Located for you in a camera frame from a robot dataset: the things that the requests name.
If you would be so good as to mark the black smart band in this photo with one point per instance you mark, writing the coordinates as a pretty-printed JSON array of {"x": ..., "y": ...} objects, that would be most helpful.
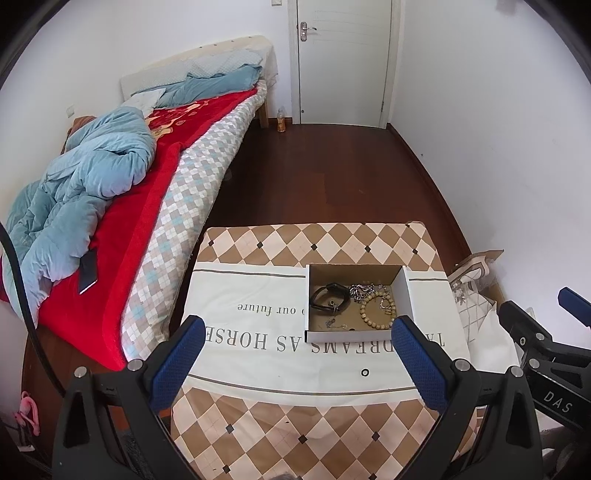
[{"x": 344, "y": 300}]

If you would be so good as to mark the white pillow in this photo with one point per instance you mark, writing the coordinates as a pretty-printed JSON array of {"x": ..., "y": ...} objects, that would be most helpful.
[{"x": 144, "y": 100}]

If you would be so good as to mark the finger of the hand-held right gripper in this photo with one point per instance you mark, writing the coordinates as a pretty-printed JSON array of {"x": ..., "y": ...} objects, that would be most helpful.
[
  {"x": 531, "y": 337},
  {"x": 575, "y": 304}
]

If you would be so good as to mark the diamond-patterned tablecloth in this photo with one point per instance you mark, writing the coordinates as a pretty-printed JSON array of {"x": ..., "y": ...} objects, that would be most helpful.
[{"x": 277, "y": 415}]

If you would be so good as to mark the beige bed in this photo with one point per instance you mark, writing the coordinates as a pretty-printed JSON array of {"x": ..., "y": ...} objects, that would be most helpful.
[{"x": 194, "y": 57}]

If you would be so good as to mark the pale checked pillow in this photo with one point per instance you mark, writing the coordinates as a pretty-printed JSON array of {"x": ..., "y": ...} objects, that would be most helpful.
[{"x": 226, "y": 62}]

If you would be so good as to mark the white door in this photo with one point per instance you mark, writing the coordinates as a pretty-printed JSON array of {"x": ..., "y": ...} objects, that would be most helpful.
[{"x": 341, "y": 64}]

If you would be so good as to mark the teal blue blanket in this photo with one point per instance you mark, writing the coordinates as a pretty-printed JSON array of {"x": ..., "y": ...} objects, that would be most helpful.
[{"x": 217, "y": 85}]

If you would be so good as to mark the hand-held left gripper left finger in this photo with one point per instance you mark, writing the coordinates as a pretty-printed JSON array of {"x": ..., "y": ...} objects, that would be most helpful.
[{"x": 180, "y": 360}]

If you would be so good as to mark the checked bedsheet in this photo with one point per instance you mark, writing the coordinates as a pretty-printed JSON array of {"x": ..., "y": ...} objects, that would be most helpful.
[{"x": 194, "y": 194}]

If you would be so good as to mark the black smartphone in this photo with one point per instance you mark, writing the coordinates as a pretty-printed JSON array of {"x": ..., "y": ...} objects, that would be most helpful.
[{"x": 87, "y": 272}]

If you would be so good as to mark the pink plastic object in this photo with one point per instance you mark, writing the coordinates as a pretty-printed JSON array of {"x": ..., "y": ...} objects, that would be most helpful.
[{"x": 27, "y": 410}]

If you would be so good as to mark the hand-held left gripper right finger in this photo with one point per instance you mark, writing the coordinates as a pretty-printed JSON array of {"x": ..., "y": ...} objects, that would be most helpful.
[{"x": 418, "y": 364}]

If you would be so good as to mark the plastic drink bottle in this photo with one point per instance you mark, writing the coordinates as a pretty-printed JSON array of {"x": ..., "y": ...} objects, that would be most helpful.
[{"x": 281, "y": 122}]

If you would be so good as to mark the red blanket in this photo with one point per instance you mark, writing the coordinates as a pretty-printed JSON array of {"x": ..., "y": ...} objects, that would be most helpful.
[{"x": 138, "y": 221}]

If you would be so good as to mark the white cardboard box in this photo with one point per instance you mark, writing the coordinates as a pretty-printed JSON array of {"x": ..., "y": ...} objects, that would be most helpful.
[{"x": 425, "y": 304}]

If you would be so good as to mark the light blue quilt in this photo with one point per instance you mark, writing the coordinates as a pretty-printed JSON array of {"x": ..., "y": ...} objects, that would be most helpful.
[{"x": 87, "y": 184}]

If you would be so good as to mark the grid-patterned folded cloth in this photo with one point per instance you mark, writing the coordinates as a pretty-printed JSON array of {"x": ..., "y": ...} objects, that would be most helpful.
[{"x": 475, "y": 300}]

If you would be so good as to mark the white cloth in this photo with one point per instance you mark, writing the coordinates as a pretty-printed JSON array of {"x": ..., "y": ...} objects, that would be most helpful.
[{"x": 496, "y": 341}]

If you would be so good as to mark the brown cloth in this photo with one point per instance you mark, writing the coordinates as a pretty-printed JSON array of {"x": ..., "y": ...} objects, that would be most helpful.
[{"x": 78, "y": 129}]

